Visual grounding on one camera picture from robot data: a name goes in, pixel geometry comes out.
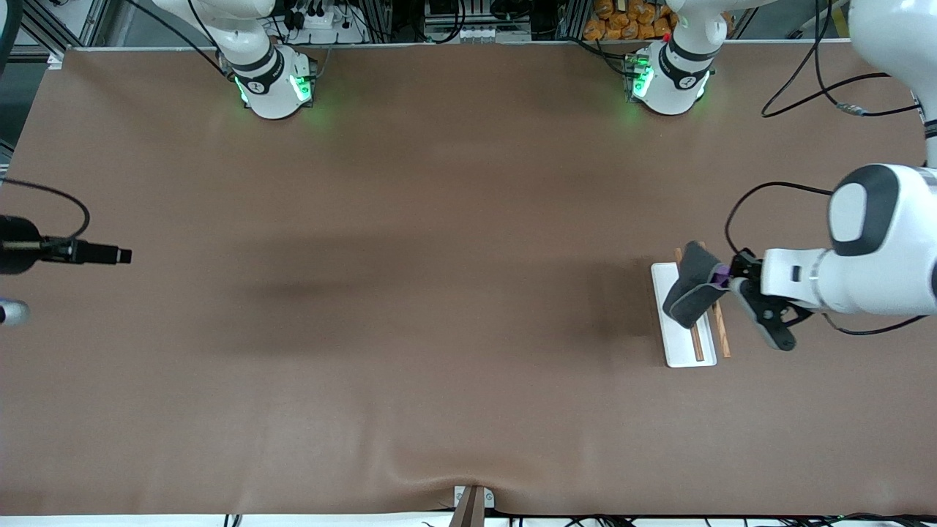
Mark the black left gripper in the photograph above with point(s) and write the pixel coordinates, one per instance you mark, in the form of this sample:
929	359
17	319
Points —
744	265

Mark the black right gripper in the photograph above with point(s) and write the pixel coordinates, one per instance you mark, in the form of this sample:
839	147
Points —
16	246

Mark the grey and purple towel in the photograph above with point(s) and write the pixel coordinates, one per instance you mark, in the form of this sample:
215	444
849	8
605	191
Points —
692	293

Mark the white rack with wooden bars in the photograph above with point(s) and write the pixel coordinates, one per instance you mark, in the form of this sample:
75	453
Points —
681	351

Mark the brown table mat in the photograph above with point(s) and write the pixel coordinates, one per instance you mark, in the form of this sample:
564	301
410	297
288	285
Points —
468	293

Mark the pile of orange packets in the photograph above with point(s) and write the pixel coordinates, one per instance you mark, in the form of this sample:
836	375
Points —
622	22

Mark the aluminium frame profile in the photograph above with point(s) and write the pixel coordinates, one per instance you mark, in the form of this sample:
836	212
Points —
58	22

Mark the grey metal clamp bracket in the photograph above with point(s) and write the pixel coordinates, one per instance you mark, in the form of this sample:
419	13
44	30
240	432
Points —
489	499

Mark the brown wooden post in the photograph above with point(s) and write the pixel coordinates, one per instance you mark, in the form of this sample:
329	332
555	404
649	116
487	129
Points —
468	512

